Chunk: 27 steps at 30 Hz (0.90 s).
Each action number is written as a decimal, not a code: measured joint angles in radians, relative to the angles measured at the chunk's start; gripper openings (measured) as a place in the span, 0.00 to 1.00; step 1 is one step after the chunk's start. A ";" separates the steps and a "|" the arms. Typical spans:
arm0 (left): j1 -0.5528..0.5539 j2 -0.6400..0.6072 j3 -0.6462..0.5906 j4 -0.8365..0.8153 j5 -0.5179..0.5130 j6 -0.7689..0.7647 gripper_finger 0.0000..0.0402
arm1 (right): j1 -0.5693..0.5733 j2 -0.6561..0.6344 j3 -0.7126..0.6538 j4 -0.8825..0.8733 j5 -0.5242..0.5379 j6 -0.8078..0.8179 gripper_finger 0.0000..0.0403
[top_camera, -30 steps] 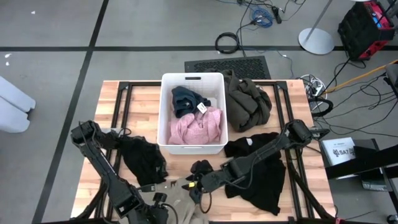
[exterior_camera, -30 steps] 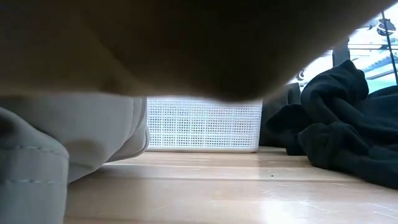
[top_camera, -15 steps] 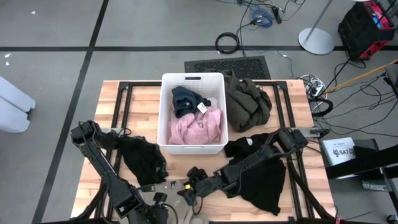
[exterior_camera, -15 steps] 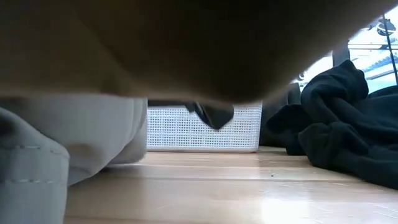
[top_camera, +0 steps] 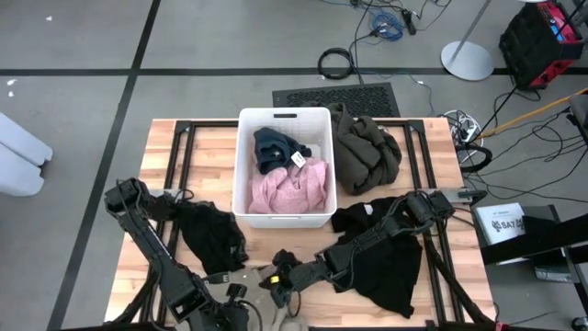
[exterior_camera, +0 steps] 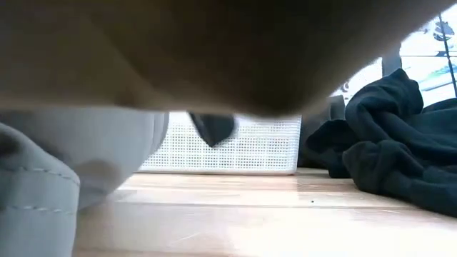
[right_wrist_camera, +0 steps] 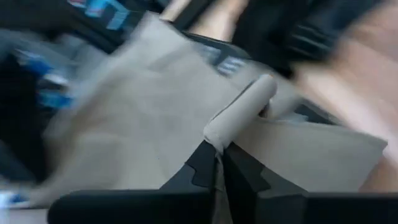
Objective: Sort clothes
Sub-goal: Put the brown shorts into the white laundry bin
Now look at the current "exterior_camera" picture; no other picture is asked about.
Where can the dark navy garment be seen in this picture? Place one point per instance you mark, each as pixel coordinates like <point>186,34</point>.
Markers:
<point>213,130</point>

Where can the white plastic laundry basket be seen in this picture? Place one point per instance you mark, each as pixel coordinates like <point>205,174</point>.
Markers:
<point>257,150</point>

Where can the dark olive garment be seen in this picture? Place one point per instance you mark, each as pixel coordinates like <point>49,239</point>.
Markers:
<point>317,121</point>

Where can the beige hooded garment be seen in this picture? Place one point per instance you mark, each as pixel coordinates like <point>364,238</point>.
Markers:
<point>178,53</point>

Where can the black garment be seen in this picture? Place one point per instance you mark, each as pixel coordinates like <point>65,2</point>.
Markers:
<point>392,153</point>

